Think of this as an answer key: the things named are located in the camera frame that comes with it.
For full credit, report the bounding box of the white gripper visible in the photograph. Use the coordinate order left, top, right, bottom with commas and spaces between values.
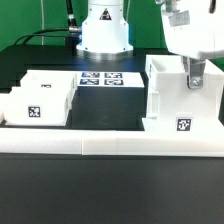
161, 0, 224, 89

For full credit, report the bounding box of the white drawer box front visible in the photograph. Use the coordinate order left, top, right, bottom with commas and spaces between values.
3, 87, 71, 126

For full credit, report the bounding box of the white drawer box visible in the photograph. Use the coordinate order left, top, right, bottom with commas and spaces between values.
3, 87, 71, 126
20, 70, 77, 91

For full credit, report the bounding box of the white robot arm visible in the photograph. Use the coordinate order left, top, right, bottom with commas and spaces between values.
77, 0, 224, 89

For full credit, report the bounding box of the white drawer cabinet housing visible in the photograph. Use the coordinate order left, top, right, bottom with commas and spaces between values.
142, 55, 224, 133

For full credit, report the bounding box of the white drawer box rear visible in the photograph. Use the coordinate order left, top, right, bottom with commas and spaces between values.
20, 70, 77, 91

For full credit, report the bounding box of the white marker sheet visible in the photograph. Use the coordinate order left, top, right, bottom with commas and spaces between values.
77, 71, 144, 88

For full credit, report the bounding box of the white obstacle fence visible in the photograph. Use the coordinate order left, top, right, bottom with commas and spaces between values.
0, 93, 224, 158

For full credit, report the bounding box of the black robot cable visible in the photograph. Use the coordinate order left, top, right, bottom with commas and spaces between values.
13, 0, 83, 46

